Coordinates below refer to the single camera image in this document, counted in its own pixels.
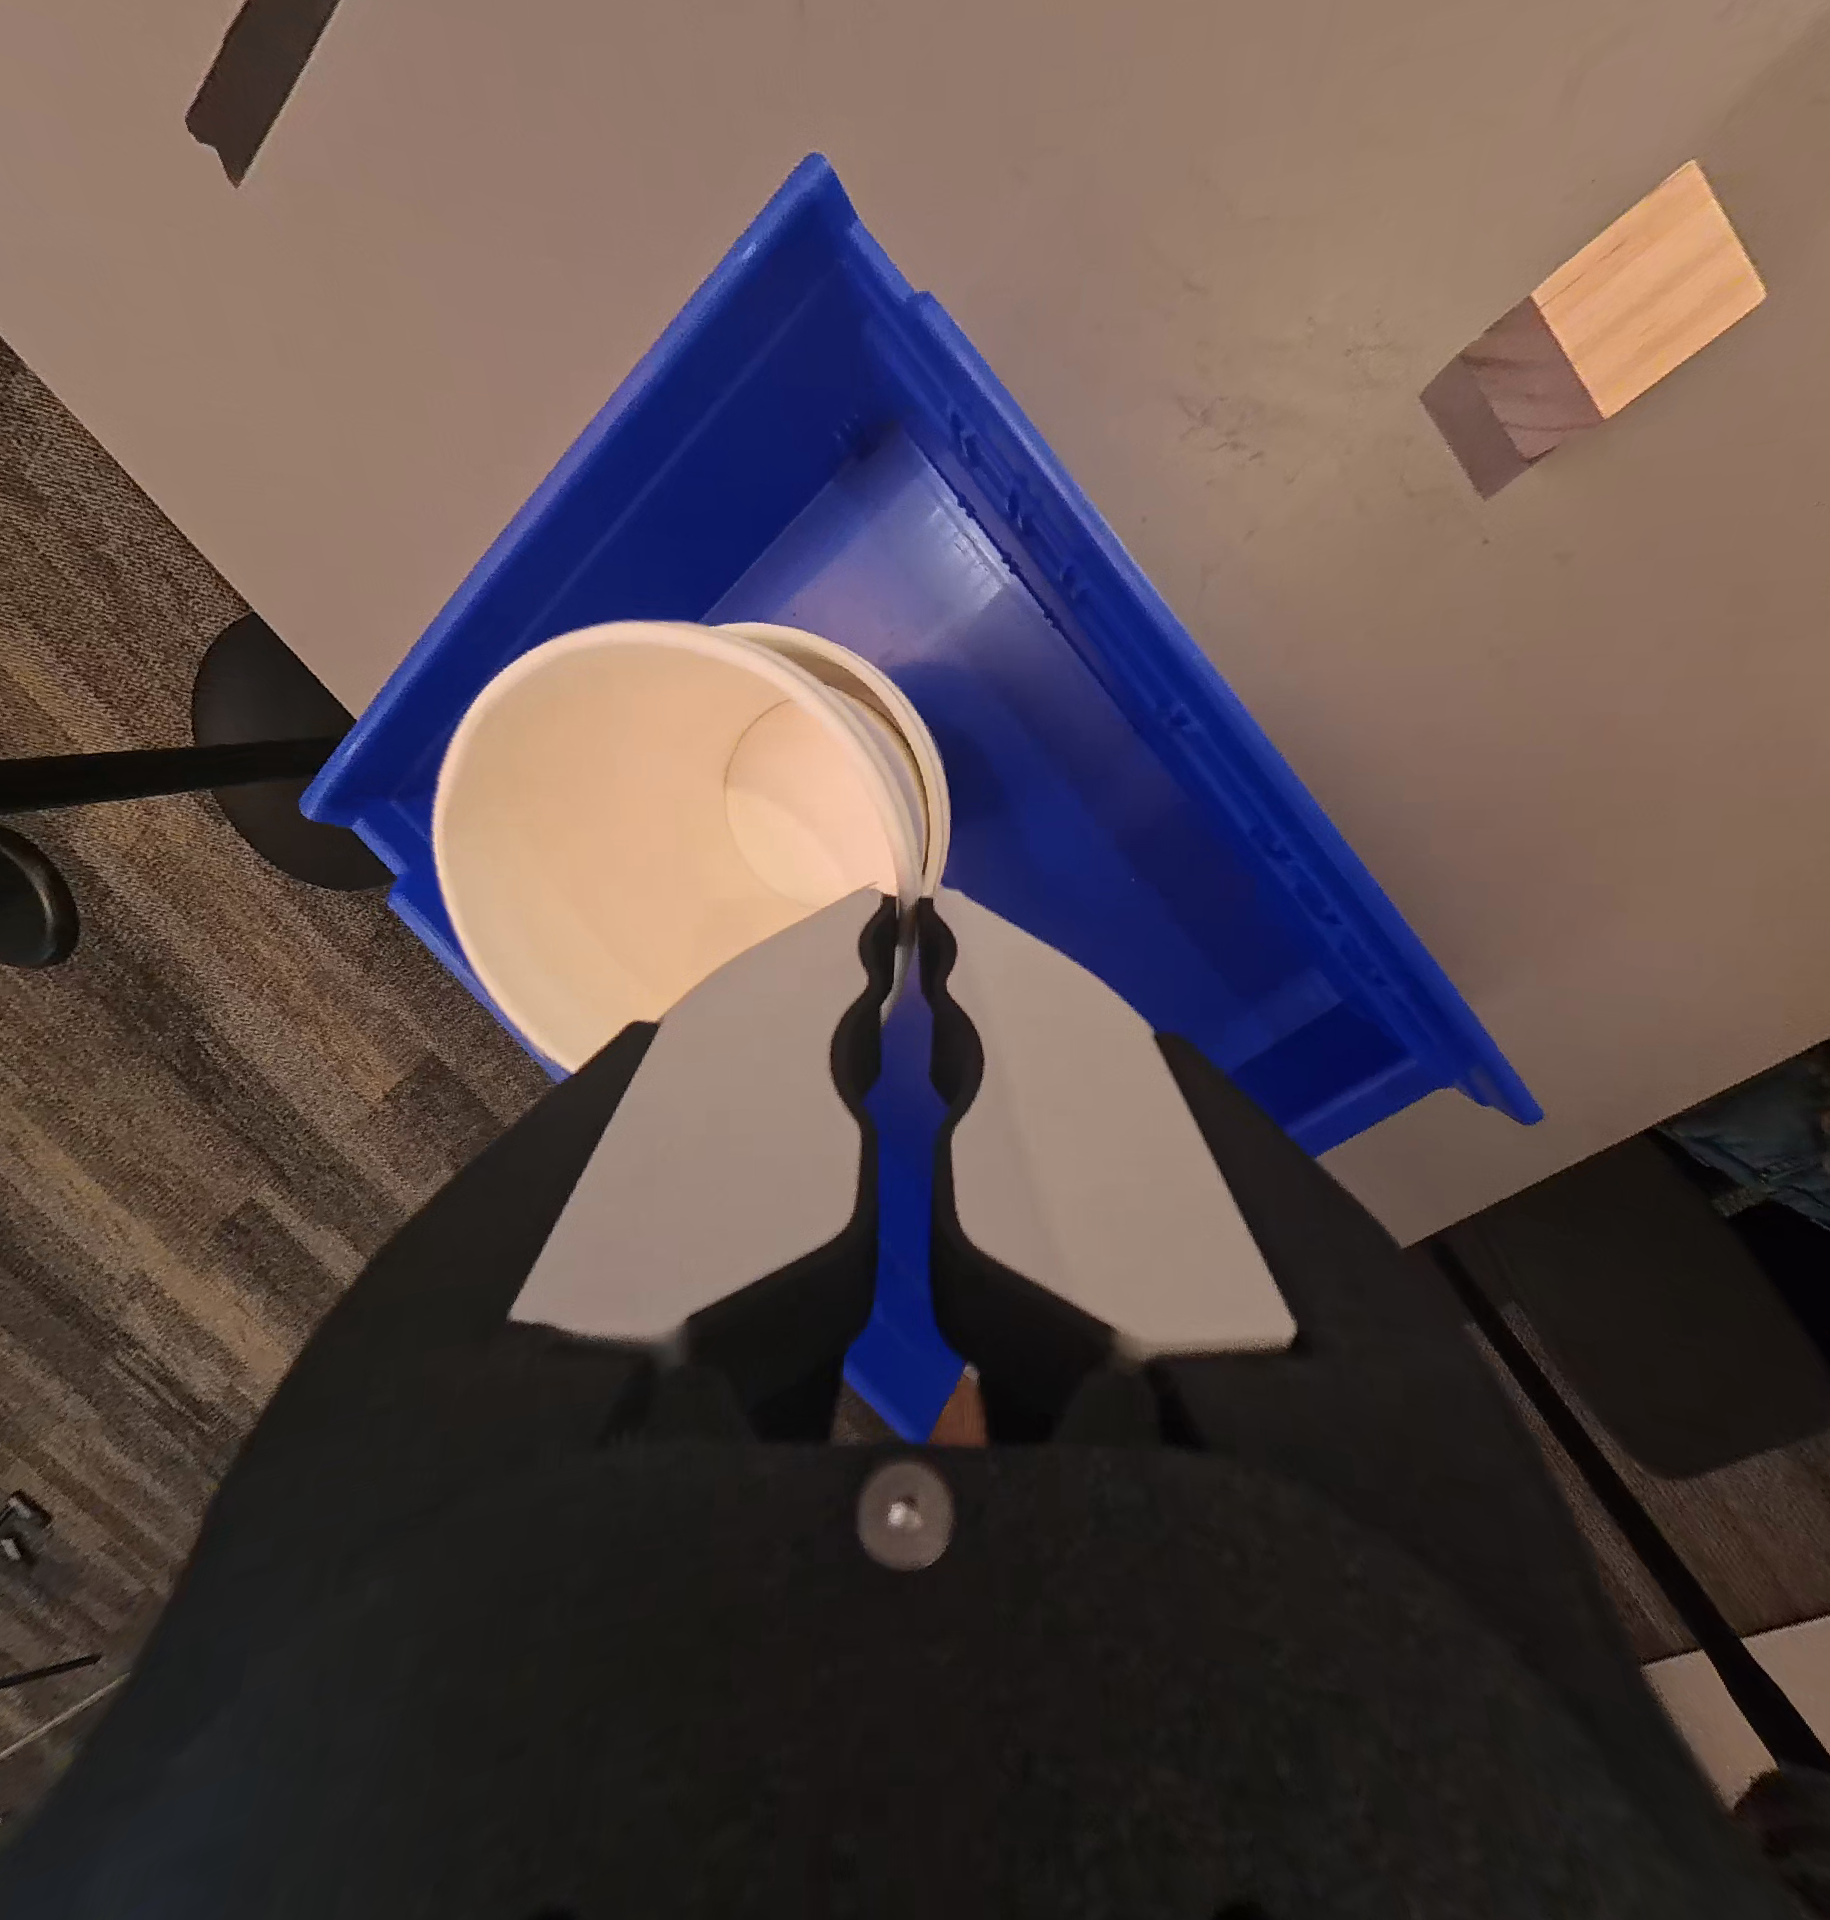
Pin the blue plastic bin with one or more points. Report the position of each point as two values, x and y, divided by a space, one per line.
1126 842

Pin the black chair armrest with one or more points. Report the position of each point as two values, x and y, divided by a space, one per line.
1680 1320

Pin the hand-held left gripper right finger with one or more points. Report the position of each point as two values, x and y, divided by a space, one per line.
1110 1185

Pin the wooden cube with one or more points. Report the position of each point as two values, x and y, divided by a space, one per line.
1650 300

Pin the black round stand base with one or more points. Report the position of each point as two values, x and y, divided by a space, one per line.
271 707
16 902

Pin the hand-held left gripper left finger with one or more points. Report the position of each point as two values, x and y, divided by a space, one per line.
690 1185

